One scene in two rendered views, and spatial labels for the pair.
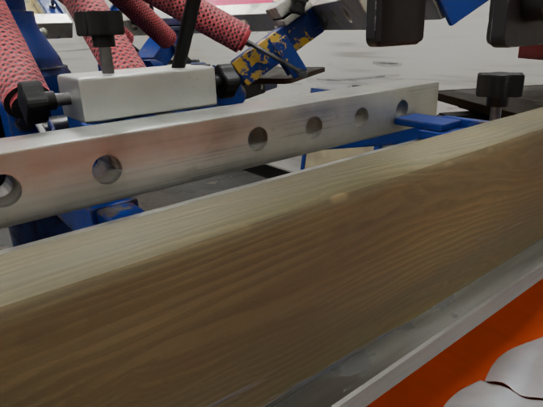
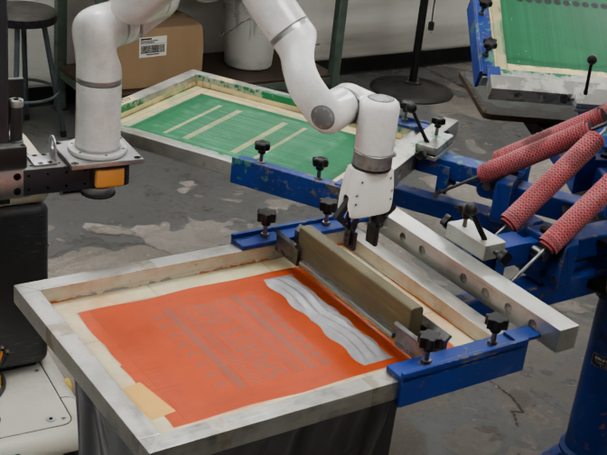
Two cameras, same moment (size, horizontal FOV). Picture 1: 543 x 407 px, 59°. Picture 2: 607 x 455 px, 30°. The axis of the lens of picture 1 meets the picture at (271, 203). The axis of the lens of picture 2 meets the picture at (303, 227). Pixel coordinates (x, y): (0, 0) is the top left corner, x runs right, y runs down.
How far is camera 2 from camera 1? 2.28 m
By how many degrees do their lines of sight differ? 83
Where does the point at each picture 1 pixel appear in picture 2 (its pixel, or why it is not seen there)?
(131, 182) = (425, 258)
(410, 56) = not seen: outside the picture
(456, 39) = not seen: outside the picture
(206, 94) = (480, 254)
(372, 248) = (333, 263)
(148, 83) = (463, 236)
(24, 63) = (517, 208)
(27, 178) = (406, 237)
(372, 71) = not seen: outside the picture
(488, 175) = (355, 274)
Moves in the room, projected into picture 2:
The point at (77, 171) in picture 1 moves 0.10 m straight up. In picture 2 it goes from (415, 245) to (423, 202)
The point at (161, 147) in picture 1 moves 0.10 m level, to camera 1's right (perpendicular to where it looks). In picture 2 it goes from (435, 255) to (436, 276)
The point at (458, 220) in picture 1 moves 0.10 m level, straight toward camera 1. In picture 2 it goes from (348, 276) to (303, 262)
